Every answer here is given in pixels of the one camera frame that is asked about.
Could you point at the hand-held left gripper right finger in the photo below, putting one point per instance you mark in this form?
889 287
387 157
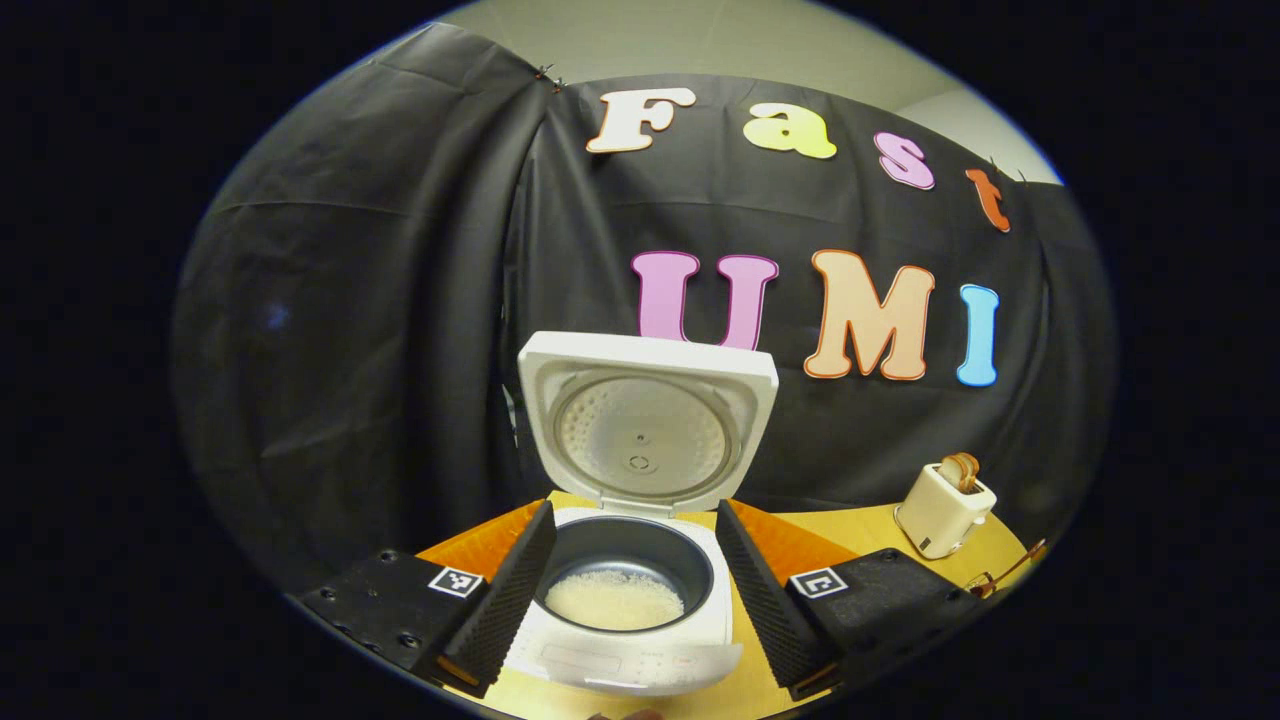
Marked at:
760 600

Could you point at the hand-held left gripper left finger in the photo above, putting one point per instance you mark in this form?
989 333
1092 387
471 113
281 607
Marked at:
510 590

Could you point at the white rice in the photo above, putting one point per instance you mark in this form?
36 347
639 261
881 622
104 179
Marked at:
615 600

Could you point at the white rice cooker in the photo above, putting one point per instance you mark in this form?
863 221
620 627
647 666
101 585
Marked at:
640 430

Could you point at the brown wooden spoon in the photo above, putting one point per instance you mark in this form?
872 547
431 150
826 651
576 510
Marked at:
1015 568

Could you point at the white toaster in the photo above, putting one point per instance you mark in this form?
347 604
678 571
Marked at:
940 515

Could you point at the toasted bread slice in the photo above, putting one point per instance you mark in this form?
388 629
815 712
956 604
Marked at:
953 470
970 470

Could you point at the black backdrop cloth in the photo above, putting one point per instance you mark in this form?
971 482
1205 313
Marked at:
380 300

